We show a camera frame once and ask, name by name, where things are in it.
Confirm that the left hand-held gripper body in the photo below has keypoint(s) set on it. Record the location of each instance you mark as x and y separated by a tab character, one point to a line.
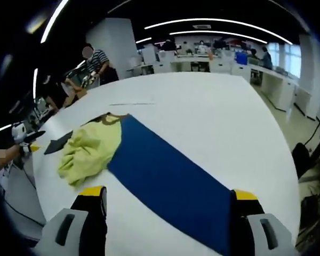
20	132

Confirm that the ceiling light strip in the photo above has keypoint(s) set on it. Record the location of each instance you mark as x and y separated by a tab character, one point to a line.
144	40
35	82
1	131
218	31
53	19
216	19

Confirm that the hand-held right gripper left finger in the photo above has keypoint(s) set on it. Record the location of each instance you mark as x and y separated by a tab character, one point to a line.
80	226

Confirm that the cardboard box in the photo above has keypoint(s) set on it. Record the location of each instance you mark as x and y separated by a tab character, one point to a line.
81	94

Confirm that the window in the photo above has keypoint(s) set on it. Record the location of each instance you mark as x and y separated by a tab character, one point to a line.
285	60

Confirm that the blue box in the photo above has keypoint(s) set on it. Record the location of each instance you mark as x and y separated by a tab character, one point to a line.
241	58

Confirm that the cluttered workbench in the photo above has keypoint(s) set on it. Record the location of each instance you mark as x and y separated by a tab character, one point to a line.
37	112

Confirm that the yellow blue grey garment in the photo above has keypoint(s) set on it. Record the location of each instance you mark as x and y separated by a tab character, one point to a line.
90	152

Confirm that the black chair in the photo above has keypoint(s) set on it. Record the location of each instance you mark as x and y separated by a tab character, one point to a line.
302	160

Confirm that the ceiling air vent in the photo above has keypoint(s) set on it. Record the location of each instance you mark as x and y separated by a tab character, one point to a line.
201	26

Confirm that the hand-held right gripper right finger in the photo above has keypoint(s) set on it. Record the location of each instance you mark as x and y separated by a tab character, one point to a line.
256	229

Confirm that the white cabinets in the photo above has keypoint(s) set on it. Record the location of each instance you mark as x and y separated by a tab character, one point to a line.
162	66

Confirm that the white lab bench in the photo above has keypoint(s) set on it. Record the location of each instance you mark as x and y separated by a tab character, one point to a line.
277	82
186	60

